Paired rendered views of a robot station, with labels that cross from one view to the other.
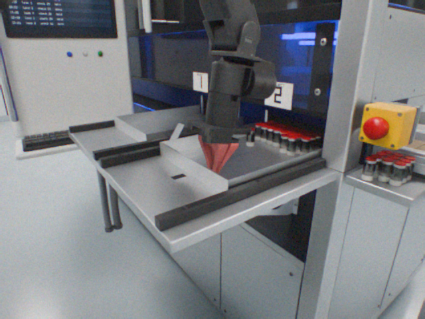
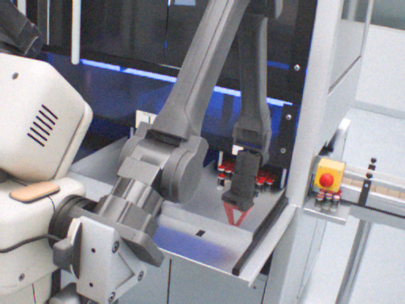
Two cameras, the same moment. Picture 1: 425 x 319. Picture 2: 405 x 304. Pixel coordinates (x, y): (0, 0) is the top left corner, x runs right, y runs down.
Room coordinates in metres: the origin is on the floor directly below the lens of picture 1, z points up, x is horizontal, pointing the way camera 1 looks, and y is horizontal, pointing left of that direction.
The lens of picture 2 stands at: (-0.32, 0.59, 1.53)
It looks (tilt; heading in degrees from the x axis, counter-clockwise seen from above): 23 degrees down; 329
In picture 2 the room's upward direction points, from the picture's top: 6 degrees clockwise
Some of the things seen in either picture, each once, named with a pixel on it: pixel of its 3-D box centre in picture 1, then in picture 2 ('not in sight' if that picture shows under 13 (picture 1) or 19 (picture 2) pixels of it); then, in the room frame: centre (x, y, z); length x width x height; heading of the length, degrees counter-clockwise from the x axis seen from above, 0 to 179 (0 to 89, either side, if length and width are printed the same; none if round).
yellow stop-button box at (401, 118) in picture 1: (388, 124); (330, 173); (0.51, -0.33, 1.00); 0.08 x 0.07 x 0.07; 126
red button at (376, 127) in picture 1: (376, 127); (327, 180); (0.49, -0.29, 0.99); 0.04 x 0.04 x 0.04; 36
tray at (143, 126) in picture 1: (178, 121); (130, 165); (0.92, 0.11, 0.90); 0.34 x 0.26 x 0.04; 126
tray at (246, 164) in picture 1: (248, 149); (230, 196); (0.64, -0.09, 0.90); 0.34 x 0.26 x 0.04; 126
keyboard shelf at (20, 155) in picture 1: (79, 137); not in sight; (1.09, 0.54, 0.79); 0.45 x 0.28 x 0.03; 124
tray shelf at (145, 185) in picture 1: (186, 147); (165, 198); (0.74, 0.07, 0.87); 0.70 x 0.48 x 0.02; 36
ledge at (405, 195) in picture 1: (392, 181); (328, 207); (0.53, -0.37, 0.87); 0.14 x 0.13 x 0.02; 126
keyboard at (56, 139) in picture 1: (81, 134); not in sight; (1.05, 0.51, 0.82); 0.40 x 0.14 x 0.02; 124
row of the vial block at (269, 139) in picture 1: (279, 138); (244, 180); (0.71, -0.17, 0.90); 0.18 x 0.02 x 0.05; 36
